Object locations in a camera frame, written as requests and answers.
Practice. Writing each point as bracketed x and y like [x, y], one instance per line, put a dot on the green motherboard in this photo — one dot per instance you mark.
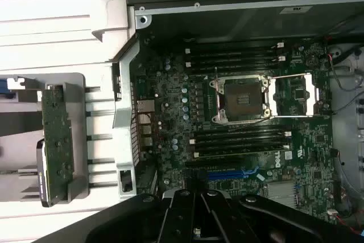
[312, 146]

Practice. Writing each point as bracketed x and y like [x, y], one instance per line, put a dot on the silver finned heatsink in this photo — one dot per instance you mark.
[281, 194]

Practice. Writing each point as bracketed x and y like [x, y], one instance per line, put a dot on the black open PC case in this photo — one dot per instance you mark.
[256, 21]

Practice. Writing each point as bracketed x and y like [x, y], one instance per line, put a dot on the tall metal disk bay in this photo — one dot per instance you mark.
[347, 98]

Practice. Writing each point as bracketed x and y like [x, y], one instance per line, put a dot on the silver socket cover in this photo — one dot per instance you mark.
[310, 95]

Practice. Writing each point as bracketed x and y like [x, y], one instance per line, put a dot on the RAM slot with white clips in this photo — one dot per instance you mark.
[233, 61]
[241, 137]
[233, 48]

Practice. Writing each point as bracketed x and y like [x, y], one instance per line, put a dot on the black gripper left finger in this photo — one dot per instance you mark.
[173, 220]

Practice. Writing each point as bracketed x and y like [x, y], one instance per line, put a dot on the grey parts rack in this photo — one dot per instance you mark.
[78, 112]

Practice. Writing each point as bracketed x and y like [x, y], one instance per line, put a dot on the blue expansion slot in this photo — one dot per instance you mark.
[224, 175]

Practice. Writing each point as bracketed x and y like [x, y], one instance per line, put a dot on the CPU socket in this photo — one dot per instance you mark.
[241, 100]

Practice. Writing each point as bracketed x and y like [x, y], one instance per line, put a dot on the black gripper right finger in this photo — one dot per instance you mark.
[227, 223]

